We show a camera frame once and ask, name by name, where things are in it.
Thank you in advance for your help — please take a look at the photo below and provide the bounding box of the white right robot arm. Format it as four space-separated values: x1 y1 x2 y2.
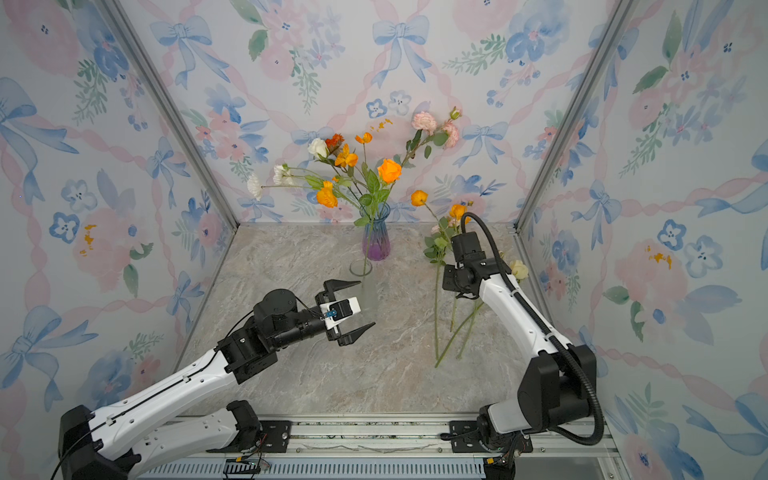
443 232 605 452

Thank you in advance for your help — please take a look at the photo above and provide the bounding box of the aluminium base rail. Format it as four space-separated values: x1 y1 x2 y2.
144 413 629 479

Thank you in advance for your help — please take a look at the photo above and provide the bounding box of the orange poppy flower spray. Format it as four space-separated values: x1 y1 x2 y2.
309 133 374 226

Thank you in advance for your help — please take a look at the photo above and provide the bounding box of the pink carnation flower spray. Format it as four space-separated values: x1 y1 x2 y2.
393 106 463 175

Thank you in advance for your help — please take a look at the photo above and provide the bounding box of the white lisianthus flower stem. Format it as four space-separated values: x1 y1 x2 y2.
246 164 361 209

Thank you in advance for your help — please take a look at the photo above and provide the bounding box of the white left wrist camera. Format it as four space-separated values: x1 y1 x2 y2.
320 297 361 332

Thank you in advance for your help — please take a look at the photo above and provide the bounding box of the pink and cream rose spray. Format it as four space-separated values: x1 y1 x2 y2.
434 261 541 368

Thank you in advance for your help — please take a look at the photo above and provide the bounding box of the aluminium corner post left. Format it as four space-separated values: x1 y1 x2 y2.
95 0 239 230

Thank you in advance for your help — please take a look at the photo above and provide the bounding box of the aluminium corner post right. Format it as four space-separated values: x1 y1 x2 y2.
515 0 635 233

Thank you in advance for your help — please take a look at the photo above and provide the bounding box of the white rose flower stem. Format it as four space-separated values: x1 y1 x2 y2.
308 138 362 200

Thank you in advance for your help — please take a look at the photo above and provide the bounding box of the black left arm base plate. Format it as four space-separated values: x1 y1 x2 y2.
224 420 293 453

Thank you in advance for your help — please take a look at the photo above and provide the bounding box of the orange-red gerbera flower stem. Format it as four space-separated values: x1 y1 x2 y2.
325 134 345 153

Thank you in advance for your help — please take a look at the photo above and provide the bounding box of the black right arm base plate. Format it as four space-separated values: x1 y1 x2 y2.
440 420 533 455

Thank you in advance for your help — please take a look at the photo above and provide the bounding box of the blue purple glass vase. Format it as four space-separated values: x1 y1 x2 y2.
362 203 391 261

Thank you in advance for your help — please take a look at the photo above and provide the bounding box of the aluminium corner post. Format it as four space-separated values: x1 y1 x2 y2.
95 0 239 230
515 0 635 233

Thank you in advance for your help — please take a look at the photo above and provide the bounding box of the orange ranunculus flower spray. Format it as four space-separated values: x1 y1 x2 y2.
410 190 467 365

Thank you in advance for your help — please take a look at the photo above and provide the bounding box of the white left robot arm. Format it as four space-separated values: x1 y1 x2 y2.
51 279 368 479

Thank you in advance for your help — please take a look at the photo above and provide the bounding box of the orange rose flower stem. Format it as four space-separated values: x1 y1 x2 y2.
353 159 402 227

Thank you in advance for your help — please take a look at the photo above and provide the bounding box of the black corrugated cable conduit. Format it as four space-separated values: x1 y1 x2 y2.
459 211 605 447

